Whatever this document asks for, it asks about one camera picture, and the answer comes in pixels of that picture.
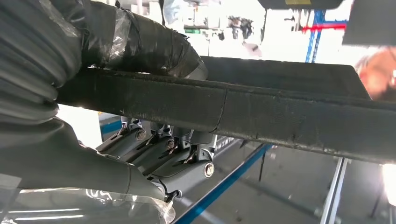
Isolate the white car with red stripe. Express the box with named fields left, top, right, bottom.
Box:
left=300, top=24, right=347, bottom=34

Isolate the grey box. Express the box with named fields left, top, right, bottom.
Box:
left=341, top=0, right=396, bottom=48

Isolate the blue metal shelf rack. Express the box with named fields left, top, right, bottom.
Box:
left=304, top=9, right=349, bottom=63

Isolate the black case with yellow label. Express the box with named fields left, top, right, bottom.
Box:
left=257, top=0, right=345, bottom=10

